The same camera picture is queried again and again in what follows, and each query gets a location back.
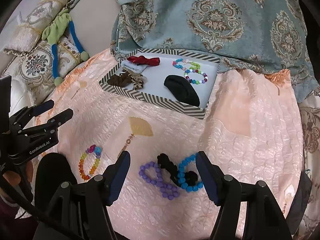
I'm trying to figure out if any yellow and green bead bracelet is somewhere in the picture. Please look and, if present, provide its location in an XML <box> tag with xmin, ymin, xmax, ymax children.
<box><xmin>187</xmin><ymin>61</ymin><xmax>202</xmax><ymax>74</ymax></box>

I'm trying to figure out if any teal patterned curtain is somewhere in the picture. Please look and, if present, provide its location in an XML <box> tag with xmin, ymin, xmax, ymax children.
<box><xmin>50</xmin><ymin>0</ymin><xmax>318</xmax><ymax>103</ymax></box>

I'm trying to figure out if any floral bouquet embroidered cushion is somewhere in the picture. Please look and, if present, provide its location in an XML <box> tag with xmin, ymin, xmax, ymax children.
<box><xmin>5</xmin><ymin>36</ymin><xmax>85</xmax><ymax>105</ymax></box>

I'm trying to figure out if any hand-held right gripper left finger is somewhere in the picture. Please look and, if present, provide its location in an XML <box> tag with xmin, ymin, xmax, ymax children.
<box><xmin>32</xmin><ymin>151</ymin><xmax>132</xmax><ymax>240</ymax></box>

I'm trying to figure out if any brown scrunchie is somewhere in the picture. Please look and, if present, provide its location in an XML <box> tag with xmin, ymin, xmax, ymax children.
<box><xmin>107</xmin><ymin>73</ymin><xmax>132</xmax><ymax>88</ymax></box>

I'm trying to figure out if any green and blue plush toy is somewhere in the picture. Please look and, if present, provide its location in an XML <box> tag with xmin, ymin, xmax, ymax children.
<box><xmin>41</xmin><ymin>9</ymin><xmax>90</xmax><ymax>86</ymax></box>

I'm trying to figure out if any dark maroon clothing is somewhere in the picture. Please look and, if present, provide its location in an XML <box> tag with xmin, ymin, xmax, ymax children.
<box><xmin>0</xmin><ymin>195</ymin><xmax>38</xmax><ymax>240</ymax></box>

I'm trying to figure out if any cream floral fabric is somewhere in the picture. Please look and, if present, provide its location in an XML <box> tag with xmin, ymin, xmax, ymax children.
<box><xmin>299</xmin><ymin>90</ymin><xmax>320</xmax><ymax>230</ymax></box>

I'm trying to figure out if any cream ribbed embroidered cushion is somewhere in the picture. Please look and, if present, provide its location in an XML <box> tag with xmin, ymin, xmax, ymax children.
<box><xmin>4</xmin><ymin>0</ymin><xmax>73</xmax><ymax>54</ymax></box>

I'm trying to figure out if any multicoloured bead bracelet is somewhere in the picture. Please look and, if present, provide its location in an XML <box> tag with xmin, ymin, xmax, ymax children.
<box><xmin>184</xmin><ymin>69</ymin><xmax>208</xmax><ymax>85</ymax></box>

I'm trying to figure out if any red scrunchie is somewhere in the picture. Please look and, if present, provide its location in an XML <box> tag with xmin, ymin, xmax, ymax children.
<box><xmin>127</xmin><ymin>55</ymin><xmax>160</xmax><ymax>67</ymax></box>

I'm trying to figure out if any black cable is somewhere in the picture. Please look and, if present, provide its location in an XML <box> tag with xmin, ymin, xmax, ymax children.
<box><xmin>0</xmin><ymin>177</ymin><xmax>83</xmax><ymax>238</ymax></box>

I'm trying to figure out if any person's left hand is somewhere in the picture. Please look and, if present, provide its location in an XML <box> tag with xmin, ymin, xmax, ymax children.
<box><xmin>0</xmin><ymin>160</ymin><xmax>34</xmax><ymax>200</ymax></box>

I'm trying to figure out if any pink and blue bead bracelet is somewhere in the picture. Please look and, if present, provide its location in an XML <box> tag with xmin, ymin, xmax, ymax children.
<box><xmin>172</xmin><ymin>58</ymin><xmax>192</xmax><ymax>71</ymax></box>

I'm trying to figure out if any purple bead bracelet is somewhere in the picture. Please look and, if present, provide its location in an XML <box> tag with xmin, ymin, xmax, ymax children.
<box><xmin>139</xmin><ymin>162</ymin><xmax>180</xmax><ymax>200</ymax></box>

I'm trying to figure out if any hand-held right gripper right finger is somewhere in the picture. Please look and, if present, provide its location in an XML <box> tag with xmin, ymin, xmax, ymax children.
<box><xmin>196</xmin><ymin>151</ymin><xmax>293</xmax><ymax>240</ymax></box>

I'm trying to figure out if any small black scrunchie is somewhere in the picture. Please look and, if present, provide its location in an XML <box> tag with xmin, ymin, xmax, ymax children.
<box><xmin>157</xmin><ymin>153</ymin><xmax>203</xmax><ymax>187</ymax></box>

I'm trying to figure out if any pink quilted blanket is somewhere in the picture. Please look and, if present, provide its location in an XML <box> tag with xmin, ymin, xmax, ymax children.
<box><xmin>32</xmin><ymin>47</ymin><xmax>304</xmax><ymax>240</ymax></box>

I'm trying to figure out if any large black fabric hair band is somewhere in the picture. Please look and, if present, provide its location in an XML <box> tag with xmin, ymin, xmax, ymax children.
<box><xmin>34</xmin><ymin>152</ymin><xmax>78</xmax><ymax>205</ymax></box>
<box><xmin>164</xmin><ymin>75</ymin><xmax>201</xmax><ymax>106</ymax></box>

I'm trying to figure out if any rainbow bead bracelet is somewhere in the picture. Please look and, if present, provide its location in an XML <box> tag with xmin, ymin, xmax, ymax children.
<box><xmin>79</xmin><ymin>144</ymin><xmax>103</xmax><ymax>180</ymax></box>

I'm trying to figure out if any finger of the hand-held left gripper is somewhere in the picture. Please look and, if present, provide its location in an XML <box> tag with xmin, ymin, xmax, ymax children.
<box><xmin>9</xmin><ymin>99</ymin><xmax>55</xmax><ymax>128</ymax></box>
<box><xmin>17</xmin><ymin>109</ymin><xmax>74</xmax><ymax>137</ymax></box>

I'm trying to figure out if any striped cardboard box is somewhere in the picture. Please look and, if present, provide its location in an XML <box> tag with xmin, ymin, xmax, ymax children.
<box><xmin>99</xmin><ymin>48</ymin><xmax>221</xmax><ymax>120</ymax></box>

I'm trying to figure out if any white scrunchie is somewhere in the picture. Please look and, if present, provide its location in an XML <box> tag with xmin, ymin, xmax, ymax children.
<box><xmin>121</xmin><ymin>60</ymin><xmax>148</xmax><ymax>73</ymax></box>

